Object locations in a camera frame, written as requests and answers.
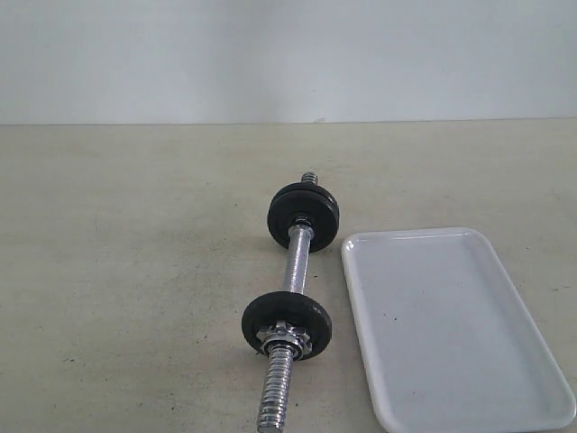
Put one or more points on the black weight plate end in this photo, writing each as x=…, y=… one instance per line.
x=322, y=237

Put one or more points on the black weight plate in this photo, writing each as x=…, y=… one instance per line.
x=304, y=199
x=287, y=317

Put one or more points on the chrome dumbbell bar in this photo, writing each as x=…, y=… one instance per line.
x=275, y=393

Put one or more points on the white plastic tray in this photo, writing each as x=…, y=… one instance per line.
x=447, y=343

